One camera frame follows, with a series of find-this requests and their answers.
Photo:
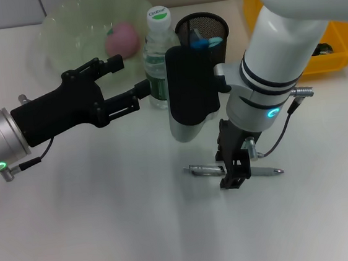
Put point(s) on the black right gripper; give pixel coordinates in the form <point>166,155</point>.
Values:
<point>235,138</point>

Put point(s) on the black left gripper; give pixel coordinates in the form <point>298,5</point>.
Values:
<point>63,112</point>

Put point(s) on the clear green-label water bottle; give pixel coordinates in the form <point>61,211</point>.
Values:
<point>154,64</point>

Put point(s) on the pink toy peach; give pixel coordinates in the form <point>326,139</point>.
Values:
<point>122,39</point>

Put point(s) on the blue plastic scissors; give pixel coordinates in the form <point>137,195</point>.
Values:
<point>205,43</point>

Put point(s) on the green plastic wrapper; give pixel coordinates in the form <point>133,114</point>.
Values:
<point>324,49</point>

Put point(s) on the grey ballpoint pen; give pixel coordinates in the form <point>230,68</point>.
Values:
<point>203,170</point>

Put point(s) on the translucent green fruit bowl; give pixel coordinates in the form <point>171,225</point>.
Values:
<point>71,38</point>

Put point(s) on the black mesh pen holder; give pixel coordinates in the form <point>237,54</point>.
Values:
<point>218,23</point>

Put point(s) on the yellow plastic bin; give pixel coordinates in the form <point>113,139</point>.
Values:
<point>325,61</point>

